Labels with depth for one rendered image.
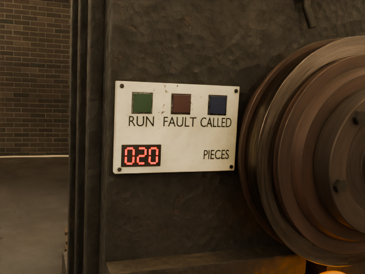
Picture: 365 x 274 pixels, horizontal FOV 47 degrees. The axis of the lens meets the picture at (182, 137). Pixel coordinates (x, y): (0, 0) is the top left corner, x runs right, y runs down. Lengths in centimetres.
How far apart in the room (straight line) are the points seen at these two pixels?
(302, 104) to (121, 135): 34
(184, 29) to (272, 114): 25
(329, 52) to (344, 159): 21
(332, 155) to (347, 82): 15
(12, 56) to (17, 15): 59
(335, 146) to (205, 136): 26
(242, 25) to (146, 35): 21
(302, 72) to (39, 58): 611
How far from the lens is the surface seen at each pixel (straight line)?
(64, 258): 253
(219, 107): 88
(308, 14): 99
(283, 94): 80
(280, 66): 87
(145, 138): 84
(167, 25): 87
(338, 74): 85
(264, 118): 79
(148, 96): 83
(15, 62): 678
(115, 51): 84
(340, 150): 78
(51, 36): 680
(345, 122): 78
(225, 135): 90
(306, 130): 79
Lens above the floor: 124
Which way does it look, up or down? 7 degrees down
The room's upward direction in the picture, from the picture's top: 3 degrees clockwise
